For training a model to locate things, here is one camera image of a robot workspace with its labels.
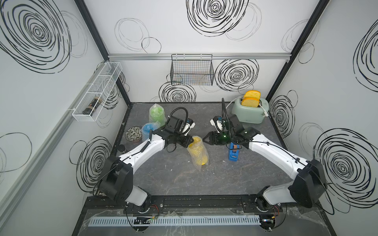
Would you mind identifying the yellow toast slice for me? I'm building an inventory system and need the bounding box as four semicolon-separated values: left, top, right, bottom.
241;97;260;108
243;90;261;100

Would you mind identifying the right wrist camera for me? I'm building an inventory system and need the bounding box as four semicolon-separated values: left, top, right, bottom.
210;116;224;133

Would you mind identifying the aluminium wall rail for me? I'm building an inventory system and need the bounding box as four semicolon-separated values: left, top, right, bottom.
108;53;291;61

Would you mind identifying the rear yellow toast slice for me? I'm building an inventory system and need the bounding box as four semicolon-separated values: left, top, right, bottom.
243;90;261;100

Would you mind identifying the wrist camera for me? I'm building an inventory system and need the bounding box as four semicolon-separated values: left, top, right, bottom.
210;116;224;133
182;118;195;136

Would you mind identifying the front yellow toast slice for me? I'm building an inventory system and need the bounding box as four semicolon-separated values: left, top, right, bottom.
241;97;260;108

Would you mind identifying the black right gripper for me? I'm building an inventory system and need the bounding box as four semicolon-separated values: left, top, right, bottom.
201;131;234;146

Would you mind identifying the blue tape dispenser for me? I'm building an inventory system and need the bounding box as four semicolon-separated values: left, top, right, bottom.
228;143;241;162

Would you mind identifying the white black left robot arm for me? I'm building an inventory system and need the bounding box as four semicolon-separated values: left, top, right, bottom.
97;129;194;211

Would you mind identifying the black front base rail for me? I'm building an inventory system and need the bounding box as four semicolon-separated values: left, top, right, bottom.
81;194;319;215

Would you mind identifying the patterned small bowl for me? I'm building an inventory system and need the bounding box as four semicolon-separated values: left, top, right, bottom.
125;126;142;143

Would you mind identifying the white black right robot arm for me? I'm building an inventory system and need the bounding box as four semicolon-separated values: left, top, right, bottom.
204;115;327;212

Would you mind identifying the white slotted cable duct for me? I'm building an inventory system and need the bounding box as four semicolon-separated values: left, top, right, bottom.
88;215;261;227

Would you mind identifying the black corrugated left cable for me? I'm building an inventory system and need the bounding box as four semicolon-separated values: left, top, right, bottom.
168;107;190;127

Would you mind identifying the black wire wall basket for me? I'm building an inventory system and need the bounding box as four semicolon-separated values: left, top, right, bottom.
170;59;215;86

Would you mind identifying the yellow plastic wine glass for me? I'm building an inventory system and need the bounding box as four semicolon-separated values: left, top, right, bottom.
188;143;208;166

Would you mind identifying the white wire wall shelf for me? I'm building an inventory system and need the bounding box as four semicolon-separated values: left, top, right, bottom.
72;62;122;122

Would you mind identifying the small dark cylinder jar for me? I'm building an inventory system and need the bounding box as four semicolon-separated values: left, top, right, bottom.
117;145;126;152

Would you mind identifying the blue plastic wine glass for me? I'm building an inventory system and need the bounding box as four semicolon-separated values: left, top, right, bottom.
142;123;157;139

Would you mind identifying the mint green toaster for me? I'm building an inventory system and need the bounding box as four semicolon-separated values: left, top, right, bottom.
231;97;269;124

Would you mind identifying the dark item in shelf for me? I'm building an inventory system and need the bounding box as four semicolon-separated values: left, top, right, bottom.
82;97;102;116

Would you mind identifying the green plastic wine glass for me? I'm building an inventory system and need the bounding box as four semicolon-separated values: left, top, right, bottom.
149;105;166;125

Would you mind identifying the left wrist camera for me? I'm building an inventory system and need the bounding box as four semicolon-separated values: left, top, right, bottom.
182;118;195;136

